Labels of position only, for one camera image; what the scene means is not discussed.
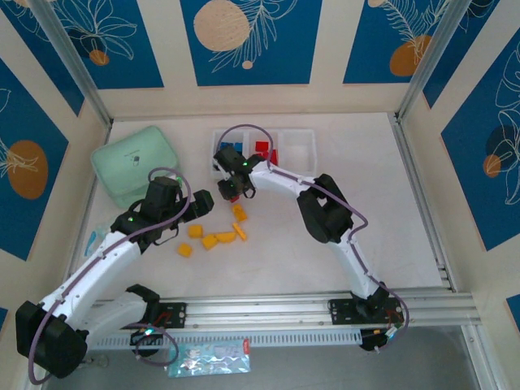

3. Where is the aluminium frame post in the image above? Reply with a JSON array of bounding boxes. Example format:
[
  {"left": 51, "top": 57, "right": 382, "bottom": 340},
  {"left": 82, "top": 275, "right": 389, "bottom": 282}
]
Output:
[
  {"left": 30, "top": 0, "right": 114, "bottom": 127},
  {"left": 396, "top": 0, "right": 476, "bottom": 123}
]

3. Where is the white slotted cable duct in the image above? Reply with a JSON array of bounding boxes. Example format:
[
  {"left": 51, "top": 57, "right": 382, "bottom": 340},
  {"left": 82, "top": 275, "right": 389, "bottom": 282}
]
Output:
[{"left": 87, "top": 328, "right": 362, "bottom": 351}]

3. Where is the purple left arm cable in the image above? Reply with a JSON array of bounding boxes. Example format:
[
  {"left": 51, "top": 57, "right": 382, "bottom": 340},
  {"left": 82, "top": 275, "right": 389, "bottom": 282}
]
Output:
[{"left": 28, "top": 166, "right": 192, "bottom": 385}]

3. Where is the white compartment container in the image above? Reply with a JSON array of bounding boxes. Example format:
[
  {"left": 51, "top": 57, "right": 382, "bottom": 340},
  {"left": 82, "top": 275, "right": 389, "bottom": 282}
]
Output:
[{"left": 210, "top": 128, "right": 318, "bottom": 182}]

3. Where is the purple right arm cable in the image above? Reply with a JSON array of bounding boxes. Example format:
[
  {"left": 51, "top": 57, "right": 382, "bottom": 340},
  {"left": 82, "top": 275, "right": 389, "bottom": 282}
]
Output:
[{"left": 220, "top": 123, "right": 410, "bottom": 354}]

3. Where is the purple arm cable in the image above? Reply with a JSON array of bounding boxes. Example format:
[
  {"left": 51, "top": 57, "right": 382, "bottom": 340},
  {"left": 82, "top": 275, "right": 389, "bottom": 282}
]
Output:
[
  {"left": 220, "top": 123, "right": 410, "bottom": 354},
  {"left": 28, "top": 166, "right": 192, "bottom": 385}
]

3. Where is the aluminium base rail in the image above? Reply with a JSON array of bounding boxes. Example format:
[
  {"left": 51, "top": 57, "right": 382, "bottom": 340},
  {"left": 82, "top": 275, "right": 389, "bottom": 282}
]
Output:
[{"left": 87, "top": 286, "right": 483, "bottom": 336}]

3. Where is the clear plastic bag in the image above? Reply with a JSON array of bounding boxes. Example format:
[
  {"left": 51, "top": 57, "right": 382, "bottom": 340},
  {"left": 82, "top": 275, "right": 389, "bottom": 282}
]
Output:
[{"left": 84, "top": 222, "right": 115, "bottom": 259}]

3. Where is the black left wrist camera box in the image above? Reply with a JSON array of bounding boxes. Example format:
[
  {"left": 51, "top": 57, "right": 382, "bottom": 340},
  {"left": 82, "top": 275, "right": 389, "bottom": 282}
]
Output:
[{"left": 145, "top": 177, "right": 183, "bottom": 212}]

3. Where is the blue floral wall panel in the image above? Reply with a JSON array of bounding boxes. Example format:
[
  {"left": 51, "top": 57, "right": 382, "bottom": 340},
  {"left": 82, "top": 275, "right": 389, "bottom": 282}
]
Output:
[
  {"left": 440, "top": 28, "right": 520, "bottom": 252},
  {"left": 0, "top": 56, "right": 70, "bottom": 262},
  {"left": 50, "top": 0, "right": 165, "bottom": 89},
  {"left": 343, "top": 0, "right": 453, "bottom": 85},
  {"left": 180, "top": 0, "right": 323, "bottom": 87}
]

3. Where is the mint green zip pouch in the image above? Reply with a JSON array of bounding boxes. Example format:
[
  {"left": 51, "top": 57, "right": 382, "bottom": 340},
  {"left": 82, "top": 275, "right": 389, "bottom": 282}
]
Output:
[{"left": 89, "top": 124, "right": 180, "bottom": 209}]

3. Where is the aluminium side rail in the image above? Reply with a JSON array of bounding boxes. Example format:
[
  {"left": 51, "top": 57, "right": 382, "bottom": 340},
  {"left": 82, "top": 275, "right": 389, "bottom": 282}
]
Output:
[
  {"left": 60, "top": 121, "right": 113, "bottom": 301},
  {"left": 389, "top": 113, "right": 454, "bottom": 292}
]

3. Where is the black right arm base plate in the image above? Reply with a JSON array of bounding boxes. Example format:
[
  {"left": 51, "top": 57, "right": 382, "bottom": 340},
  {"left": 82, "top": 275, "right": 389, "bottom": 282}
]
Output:
[{"left": 327, "top": 298, "right": 405, "bottom": 326}]

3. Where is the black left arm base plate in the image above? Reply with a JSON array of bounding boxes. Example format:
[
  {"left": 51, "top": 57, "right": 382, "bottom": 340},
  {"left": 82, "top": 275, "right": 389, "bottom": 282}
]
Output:
[{"left": 156, "top": 300, "right": 188, "bottom": 330}]

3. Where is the colourful printed packet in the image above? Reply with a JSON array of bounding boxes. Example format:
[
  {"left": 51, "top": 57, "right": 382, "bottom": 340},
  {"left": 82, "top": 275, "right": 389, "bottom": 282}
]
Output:
[{"left": 165, "top": 339, "right": 253, "bottom": 379}]

